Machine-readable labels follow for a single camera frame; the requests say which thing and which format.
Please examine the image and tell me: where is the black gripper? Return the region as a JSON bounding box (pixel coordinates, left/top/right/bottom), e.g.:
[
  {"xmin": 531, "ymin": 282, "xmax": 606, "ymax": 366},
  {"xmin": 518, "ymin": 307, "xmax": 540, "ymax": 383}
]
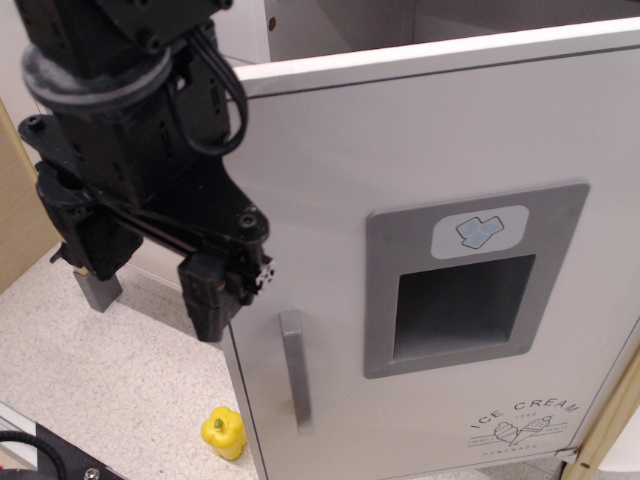
[{"xmin": 19, "ymin": 43, "xmax": 273, "ymax": 343}]

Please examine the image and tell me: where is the white toy fridge door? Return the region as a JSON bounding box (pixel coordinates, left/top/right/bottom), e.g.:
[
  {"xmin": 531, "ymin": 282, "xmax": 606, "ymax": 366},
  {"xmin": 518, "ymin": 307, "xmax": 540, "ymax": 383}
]
[{"xmin": 224, "ymin": 18, "xmax": 639, "ymax": 479}]

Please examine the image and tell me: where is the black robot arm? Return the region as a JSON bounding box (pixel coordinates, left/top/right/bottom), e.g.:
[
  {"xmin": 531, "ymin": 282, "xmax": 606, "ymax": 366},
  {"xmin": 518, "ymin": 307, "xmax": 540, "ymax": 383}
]
[{"xmin": 17, "ymin": 1, "xmax": 273, "ymax": 342}]

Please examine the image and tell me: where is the white fridge cabinet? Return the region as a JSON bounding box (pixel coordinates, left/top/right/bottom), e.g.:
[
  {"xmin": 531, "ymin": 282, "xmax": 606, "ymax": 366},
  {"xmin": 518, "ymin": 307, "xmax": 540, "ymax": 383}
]
[{"xmin": 213, "ymin": 0, "xmax": 639, "ymax": 64}]

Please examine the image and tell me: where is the grey furniture leg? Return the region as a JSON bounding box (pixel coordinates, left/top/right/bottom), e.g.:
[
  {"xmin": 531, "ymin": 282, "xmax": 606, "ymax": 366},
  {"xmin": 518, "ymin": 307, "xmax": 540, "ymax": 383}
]
[{"xmin": 74, "ymin": 272, "xmax": 122, "ymax": 313}]

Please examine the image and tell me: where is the light wooden cabinet panel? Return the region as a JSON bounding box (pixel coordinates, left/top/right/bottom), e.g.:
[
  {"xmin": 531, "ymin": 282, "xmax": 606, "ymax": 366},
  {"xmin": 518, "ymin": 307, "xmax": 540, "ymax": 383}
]
[{"xmin": 1, "ymin": 107, "xmax": 60, "ymax": 291}]

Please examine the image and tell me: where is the yellow toy bell pepper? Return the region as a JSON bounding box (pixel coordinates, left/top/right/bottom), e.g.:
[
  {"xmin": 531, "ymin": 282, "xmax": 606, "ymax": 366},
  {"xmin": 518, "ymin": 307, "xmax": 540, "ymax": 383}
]
[{"xmin": 200, "ymin": 406, "xmax": 247, "ymax": 461}]

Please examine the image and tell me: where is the grey ice dispenser panel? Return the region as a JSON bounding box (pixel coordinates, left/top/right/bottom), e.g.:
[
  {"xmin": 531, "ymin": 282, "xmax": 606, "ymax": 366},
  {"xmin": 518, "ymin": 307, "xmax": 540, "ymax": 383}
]
[{"xmin": 364, "ymin": 182, "xmax": 589, "ymax": 379}]

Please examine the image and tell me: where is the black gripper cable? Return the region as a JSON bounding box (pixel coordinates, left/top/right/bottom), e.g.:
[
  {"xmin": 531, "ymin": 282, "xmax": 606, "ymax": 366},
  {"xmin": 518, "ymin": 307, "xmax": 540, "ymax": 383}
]
[{"xmin": 167, "ymin": 23, "xmax": 250, "ymax": 157}]

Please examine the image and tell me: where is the grey door handle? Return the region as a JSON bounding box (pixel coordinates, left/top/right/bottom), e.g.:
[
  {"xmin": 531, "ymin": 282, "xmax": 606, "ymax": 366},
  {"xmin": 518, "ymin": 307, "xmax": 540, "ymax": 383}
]
[{"xmin": 279, "ymin": 310, "xmax": 315, "ymax": 436}]

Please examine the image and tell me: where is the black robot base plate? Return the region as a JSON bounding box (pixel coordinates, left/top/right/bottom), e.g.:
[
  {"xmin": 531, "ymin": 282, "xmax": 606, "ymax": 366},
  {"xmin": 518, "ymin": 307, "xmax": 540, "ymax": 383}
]
[{"xmin": 0, "ymin": 420, "xmax": 132, "ymax": 480}]

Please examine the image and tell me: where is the light wooden post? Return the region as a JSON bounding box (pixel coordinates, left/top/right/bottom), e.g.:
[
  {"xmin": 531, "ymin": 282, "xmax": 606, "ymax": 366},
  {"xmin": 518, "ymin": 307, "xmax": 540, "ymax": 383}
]
[{"xmin": 560, "ymin": 333, "xmax": 639, "ymax": 480}]

